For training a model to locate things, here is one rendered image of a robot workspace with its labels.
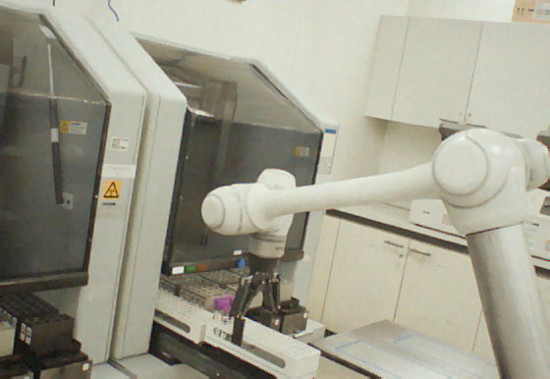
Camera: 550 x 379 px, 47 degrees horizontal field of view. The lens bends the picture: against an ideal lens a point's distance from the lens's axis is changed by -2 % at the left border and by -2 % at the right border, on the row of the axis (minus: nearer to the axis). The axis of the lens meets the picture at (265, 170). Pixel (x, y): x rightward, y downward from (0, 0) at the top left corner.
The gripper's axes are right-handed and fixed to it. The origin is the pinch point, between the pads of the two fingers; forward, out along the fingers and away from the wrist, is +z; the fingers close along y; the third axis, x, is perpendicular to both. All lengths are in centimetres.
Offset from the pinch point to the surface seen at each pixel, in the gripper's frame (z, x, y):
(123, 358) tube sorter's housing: 15.1, 28.1, -16.3
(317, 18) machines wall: -113, 138, 188
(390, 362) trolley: 6.9, -22.4, 34.8
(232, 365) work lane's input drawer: 7.7, -0.4, -5.8
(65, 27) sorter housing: -68, 51, -32
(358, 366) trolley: 7.1, -18.8, 24.0
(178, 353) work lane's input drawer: 11.5, 17.6, -6.8
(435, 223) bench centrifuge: -6, 58, 230
